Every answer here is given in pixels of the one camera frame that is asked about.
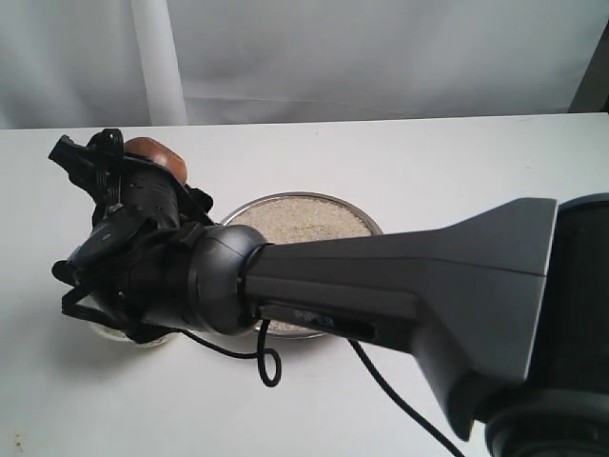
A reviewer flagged white ceramic rice bowl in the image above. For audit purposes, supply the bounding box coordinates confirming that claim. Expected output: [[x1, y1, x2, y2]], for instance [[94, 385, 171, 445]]
[[88, 323, 176, 348]]

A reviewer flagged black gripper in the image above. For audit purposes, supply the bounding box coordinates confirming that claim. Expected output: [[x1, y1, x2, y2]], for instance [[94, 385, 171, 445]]
[[50, 161, 215, 344]]

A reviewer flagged brown wooden cup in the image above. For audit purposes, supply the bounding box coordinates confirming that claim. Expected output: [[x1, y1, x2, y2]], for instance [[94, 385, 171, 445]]
[[125, 137, 187, 185]]

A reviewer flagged round steel rice tray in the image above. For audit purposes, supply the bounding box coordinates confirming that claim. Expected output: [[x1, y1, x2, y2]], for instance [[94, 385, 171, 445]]
[[217, 191, 384, 339]]

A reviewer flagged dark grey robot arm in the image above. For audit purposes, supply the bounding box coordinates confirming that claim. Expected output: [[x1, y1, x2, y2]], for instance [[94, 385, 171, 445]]
[[52, 161, 608, 456]]

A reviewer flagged white backdrop curtain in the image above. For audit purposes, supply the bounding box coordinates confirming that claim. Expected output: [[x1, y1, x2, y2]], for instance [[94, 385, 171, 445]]
[[1, 1, 608, 129]]

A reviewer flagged white vertical pole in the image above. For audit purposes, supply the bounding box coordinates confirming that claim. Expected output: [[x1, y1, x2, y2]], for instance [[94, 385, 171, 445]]
[[130, 0, 187, 126]]

